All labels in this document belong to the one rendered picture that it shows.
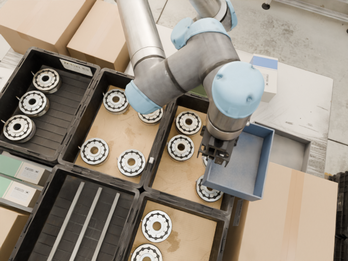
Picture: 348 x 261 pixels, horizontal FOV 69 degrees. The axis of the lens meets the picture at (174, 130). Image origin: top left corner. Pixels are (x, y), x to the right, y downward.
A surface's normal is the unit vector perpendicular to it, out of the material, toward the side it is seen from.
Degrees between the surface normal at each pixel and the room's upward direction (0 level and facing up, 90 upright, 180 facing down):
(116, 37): 0
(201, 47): 37
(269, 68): 0
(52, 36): 0
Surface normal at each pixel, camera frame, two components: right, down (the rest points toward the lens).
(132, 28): -0.44, -0.29
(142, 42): -0.12, -0.41
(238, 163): 0.08, -0.35
